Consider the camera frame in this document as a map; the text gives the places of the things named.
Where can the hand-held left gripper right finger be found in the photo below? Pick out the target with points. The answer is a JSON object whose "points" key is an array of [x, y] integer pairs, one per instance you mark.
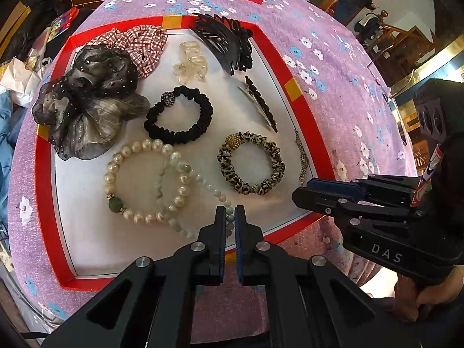
{"points": [[239, 250]]}

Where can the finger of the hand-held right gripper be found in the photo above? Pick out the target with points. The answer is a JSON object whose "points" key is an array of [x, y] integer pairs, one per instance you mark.
{"points": [[333, 185], [315, 199]]}

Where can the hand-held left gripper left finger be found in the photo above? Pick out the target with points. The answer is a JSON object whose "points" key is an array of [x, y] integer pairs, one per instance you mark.
{"points": [[217, 246]]}

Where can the leopard print scrunchie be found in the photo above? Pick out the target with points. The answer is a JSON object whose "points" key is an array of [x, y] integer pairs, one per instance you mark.
{"points": [[275, 159]]}

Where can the red tray box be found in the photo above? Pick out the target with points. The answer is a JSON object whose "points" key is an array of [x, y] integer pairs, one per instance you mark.
{"points": [[108, 239]]}

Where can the dark beaded barrette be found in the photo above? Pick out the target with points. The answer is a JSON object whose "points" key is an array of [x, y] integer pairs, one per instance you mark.
{"points": [[259, 101]]}

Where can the black scrunchie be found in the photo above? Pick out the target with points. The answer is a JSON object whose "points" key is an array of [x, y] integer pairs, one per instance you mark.
{"points": [[203, 112]]}

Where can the clear hair claw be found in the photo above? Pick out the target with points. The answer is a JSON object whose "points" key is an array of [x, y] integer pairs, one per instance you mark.
{"points": [[188, 69]]}

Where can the grey organza scrunchie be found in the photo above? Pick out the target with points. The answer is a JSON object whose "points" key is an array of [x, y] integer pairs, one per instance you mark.
{"points": [[90, 90]]}

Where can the person's right hand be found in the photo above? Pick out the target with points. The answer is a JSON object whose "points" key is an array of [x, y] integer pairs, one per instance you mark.
{"points": [[409, 304]]}

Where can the purple floral tablecloth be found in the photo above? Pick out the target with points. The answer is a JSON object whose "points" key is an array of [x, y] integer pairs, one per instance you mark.
{"points": [[326, 90]]}

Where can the wooden stair railing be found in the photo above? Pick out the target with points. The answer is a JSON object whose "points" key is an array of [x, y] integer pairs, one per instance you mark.
{"points": [[398, 43]]}

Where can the black hair claw clip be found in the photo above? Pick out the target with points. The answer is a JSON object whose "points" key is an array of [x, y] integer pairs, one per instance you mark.
{"points": [[224, 43]]}

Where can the red plaid scrunchie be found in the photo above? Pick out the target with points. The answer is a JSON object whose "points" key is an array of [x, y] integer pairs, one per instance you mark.
{"points": [[145, 43]]}

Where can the blue cloth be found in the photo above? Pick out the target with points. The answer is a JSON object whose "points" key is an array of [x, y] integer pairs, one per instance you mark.
{"points": [[7, 152]]}

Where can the white plastic bag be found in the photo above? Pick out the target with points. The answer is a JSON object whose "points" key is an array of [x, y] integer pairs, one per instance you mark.
{"points": [[18, 79]]}

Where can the colourful red box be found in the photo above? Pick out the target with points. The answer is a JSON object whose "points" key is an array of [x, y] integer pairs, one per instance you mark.
{"points": [[61, 23]]}

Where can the clothes on railing post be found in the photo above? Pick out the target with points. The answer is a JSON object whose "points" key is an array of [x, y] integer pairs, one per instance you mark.
{"points": [[369, 27]]}

